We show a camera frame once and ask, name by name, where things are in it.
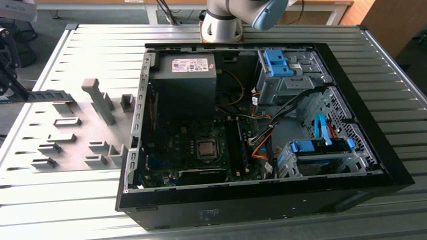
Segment black white wire bundle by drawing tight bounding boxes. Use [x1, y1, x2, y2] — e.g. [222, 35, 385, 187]
[249, 124, 277, 147]

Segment black open PC case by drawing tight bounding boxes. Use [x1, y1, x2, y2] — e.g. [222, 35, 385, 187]
[115, 42, 417, 231]

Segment white frame table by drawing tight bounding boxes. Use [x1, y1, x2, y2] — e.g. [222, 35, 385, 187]
[286, 0, 356, 26]

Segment grey power supply unit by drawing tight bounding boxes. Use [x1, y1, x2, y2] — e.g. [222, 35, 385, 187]
[149, 53, 219, 118]

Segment black flat wire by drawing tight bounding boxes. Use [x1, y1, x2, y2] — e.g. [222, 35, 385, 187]
[269, 86, 328, 131]

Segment grey parts rack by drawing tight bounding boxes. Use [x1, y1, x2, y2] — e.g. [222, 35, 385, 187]
[29, 78, 135, 175]

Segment brown wooden cabinet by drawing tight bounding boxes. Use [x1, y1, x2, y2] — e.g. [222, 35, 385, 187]
[340, 0, 427, 59]

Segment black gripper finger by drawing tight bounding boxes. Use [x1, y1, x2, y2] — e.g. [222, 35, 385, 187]
[0, 27, 30, 103]

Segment green motherboard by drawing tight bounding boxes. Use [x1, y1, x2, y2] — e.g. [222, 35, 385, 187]
[143, 114, 269, 187]

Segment orange flat wire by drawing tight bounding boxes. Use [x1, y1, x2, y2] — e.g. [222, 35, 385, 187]
[251, 141, 274, 160]

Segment blue drive bay clips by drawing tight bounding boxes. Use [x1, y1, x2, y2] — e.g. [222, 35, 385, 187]
[263, 49, 297, 77]

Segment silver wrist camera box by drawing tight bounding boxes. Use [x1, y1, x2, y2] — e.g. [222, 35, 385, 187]
[0, 0, 39, 23]

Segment black graphics card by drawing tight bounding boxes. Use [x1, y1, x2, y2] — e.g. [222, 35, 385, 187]
[177, 167, 229, 186]

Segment silver CPU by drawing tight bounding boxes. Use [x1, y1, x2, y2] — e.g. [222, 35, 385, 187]
[198, 141, 218, 157]

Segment yellow wire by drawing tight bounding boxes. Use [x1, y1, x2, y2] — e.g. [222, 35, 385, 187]
[217, 69, 247, 108]

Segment thin red wire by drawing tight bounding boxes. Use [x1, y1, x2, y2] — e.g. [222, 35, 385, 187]
[329, 122, 341, 141]

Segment metal disk bay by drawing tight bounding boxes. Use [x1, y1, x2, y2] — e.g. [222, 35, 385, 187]
[275, 147, 369, 178]

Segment coloured power wire bundle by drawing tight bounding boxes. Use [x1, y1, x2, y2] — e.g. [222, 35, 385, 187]
[233, 113, 274, 121]

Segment blue flat wire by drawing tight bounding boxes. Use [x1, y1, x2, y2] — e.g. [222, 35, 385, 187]
[314, 113, 334, 146]

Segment hard disk in blue carrier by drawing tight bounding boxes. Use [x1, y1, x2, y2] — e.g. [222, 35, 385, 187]
[289, 137, 356, 155]

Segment metal drive cage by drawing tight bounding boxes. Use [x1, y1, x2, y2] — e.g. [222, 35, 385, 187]
[257, 48, 336, 106]

